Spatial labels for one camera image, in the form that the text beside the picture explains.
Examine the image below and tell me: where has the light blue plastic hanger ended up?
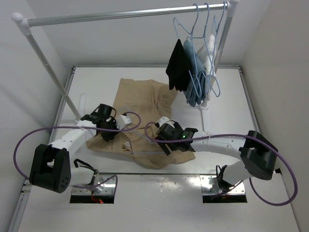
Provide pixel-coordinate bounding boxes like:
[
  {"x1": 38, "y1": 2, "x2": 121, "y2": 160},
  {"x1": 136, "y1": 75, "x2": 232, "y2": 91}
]
[{"x1": 113, "y1": 106, "x2": 167, "y2": 157}]

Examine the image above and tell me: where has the beige t shirt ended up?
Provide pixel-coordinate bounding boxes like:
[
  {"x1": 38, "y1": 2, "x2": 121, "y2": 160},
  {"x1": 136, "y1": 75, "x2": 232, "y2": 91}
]
[{"x1": 86, "y1": 79, "x2": 195, "y2": 169}]

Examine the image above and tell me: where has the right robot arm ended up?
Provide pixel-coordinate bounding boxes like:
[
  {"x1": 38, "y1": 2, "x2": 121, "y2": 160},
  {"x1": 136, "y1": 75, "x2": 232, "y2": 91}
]
[{"x1": 155, "y1": 117, "x2": 278, "y2": 192}]

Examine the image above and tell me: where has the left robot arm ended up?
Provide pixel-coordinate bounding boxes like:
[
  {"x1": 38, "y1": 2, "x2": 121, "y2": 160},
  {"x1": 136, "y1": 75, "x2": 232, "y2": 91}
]
[{"x1": 29, "y1": 104, "x2": 130, "y2": 193}]

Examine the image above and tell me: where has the blue hanger with white garment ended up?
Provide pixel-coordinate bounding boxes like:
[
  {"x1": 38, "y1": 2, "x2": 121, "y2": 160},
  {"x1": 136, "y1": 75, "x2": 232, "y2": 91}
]
[{"x1": 209, "y1": 6, "x2": 227, "y2": 97}]

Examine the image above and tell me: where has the light blue garment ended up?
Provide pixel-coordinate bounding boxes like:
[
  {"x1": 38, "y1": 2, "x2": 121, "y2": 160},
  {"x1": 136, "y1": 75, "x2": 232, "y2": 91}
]
[{"x1": 183, "y1": 40, "x2": 207, "y2": 107}]

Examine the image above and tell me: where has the black garment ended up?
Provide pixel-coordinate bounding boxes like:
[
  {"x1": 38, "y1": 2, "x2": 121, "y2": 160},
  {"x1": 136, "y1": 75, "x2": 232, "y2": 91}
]
[{"x1": 166, "y1": 39, "x2": 192, "y2": 92}]

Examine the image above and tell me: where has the white checked garment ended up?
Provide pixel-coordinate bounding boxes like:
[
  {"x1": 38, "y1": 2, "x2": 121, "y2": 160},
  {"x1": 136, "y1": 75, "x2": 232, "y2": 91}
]
[{"x1": 197, "y1": 34, "x2": 216, "y2": 106}]

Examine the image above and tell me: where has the white clothes rack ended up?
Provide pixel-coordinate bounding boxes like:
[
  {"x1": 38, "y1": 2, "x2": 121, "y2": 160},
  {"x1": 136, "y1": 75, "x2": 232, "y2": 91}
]
[{"x1": 11, "y1": 0, "x2": 239, "y2": 119}]

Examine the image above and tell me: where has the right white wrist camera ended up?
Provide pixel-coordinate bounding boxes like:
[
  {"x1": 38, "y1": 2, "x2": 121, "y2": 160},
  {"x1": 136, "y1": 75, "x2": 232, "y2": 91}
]
[{"x1": 155, "y1": 116, "x2": 169, "y2": 128}]

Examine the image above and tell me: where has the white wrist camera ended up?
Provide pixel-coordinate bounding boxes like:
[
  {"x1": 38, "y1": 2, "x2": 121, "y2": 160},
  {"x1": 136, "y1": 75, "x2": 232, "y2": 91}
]
[
  {"x1": 155, "y1": 116, "x2": 169, "y2": 128},
  {"x1": 115, "y1": 115, "x2": 133, "y2": 130}
]

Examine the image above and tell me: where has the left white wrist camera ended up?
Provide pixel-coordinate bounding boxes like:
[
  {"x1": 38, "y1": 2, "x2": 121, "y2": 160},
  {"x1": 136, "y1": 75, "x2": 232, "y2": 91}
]
[{"x1": 115, "y1": 115, "x2": 133, "y2": 130}]

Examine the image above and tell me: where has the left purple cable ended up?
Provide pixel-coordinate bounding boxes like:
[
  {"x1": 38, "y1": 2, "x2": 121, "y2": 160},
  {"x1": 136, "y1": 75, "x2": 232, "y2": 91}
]
[{"x1": 13, "y1": 111, "x2": 141, "y2": 191}]

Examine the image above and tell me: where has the purple cable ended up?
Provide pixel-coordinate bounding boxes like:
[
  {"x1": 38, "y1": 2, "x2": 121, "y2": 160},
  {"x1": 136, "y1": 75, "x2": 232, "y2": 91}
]
[
  {"x1": 13, "y1": 111, "x2": 141, "y2": 191},
  {"x1": 144, "y1": 121, "x2": 298, "y2": 206}
]

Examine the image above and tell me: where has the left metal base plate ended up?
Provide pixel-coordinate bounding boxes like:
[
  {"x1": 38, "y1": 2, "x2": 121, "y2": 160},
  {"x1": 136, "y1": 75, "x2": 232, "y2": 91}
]
[{"x1": 71, "y1": 173, "x2": 118, "y2": 196}]

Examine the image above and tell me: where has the metal base plate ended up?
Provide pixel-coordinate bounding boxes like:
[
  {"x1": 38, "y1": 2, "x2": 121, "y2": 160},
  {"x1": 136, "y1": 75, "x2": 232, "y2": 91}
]
[
  {"x1": 71, "y1": 173, "x2": 118, "y2": 196},
  {"x1": 200, "y1": 174, "x2": 246, "y2": 196}
]

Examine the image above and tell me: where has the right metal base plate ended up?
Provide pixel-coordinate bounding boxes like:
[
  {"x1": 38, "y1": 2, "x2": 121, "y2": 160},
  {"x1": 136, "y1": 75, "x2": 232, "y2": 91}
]
[{"x1": 200, "y1": 174, "x2": 246, "y2": 196}]

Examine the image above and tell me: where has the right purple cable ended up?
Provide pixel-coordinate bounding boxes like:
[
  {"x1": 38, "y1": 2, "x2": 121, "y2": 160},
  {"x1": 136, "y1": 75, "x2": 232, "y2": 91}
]
[{"x1": 144, "y1": 121, "x2": 298, "y2": 206}]

